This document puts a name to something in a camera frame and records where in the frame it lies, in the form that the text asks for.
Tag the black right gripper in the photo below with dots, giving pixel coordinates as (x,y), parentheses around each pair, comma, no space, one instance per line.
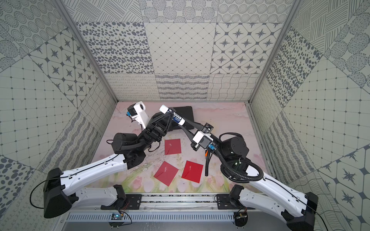
(209,128)

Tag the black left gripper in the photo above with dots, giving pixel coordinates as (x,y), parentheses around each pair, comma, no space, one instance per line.
(154,127)

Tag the white blue glue stick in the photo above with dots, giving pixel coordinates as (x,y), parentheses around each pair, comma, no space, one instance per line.
(175,117)

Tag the red envelope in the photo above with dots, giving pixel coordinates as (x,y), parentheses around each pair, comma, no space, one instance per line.
(173,147)
(192,172)
(166,173)

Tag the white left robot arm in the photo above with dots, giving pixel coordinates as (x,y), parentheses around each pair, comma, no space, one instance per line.
(64,190)

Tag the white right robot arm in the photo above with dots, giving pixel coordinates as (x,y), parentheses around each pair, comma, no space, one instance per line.
(253,187)

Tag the black plastic tool case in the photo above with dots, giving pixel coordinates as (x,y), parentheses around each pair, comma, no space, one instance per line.
(185,111)

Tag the right round circuit board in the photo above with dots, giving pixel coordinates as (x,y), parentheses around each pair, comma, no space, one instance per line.
(240,219)

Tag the left green circuit board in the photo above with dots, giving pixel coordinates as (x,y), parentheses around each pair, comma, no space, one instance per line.
(116,220)

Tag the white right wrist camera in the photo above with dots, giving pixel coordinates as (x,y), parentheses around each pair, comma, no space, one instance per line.
(204,140)

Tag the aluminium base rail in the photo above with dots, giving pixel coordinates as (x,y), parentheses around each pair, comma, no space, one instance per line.
(177,202)

